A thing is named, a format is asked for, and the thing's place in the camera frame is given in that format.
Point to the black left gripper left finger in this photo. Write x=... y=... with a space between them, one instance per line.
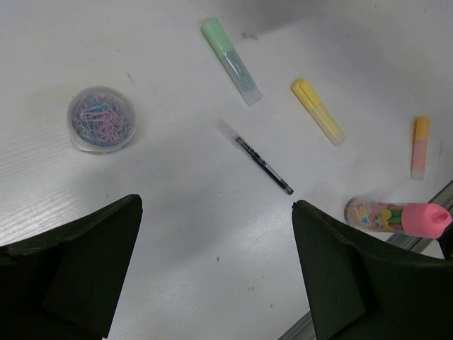
x=65 y=283

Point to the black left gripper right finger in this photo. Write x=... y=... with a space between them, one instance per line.
x=360 y=287

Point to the pink capped eraser tube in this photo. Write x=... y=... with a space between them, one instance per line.
x=427 y=220

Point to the clear paper clip jar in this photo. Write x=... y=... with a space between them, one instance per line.
x=101 y=120

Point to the black ink pen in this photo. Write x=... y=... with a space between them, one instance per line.
x=239 y=142

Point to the orange highlighter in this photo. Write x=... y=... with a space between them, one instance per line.
x=421 y=133

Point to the yellow highlighter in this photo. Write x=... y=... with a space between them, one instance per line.
x=307 y=96

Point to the green highlighter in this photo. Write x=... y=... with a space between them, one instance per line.
x=229 y=57

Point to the aluminium table edge rail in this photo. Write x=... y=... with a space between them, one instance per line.
x=304 y=327

